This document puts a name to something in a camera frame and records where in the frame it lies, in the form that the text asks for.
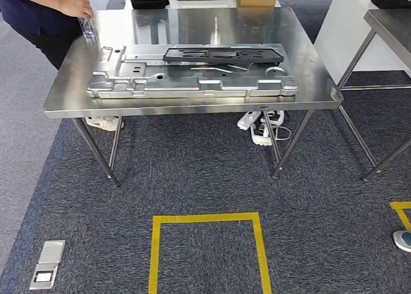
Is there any stainless steel workbench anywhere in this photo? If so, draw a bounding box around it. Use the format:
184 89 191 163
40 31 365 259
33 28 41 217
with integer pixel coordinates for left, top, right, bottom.
42 7 345 189

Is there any black plastic frame part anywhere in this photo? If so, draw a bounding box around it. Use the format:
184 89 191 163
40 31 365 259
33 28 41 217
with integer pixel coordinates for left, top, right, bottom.
163 47 285 65

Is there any clear plastic bottle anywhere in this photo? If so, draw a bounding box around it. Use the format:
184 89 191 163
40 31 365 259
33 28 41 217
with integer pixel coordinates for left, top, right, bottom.
78 16 97 40

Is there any white side table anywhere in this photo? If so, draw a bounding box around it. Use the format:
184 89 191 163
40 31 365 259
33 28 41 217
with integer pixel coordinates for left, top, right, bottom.
314 0 411 86

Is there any person's hand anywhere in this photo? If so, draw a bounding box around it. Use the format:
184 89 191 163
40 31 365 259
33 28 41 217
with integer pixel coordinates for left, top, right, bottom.
59 0 94 21

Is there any large stamped metal panel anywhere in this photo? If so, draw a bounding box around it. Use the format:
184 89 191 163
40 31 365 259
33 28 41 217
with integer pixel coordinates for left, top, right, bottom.
85 43 299 100

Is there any small stainless steel table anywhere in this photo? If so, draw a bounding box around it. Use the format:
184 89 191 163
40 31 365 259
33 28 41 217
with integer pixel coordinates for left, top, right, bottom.
336 8 411 183

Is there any white power strip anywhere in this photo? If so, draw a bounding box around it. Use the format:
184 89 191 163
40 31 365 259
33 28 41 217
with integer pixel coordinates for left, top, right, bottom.
236 110 262 132
249 110 286 147

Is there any silver floor socket box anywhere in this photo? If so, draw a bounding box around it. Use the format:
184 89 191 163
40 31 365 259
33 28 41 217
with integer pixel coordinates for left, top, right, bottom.
29 239 66 291

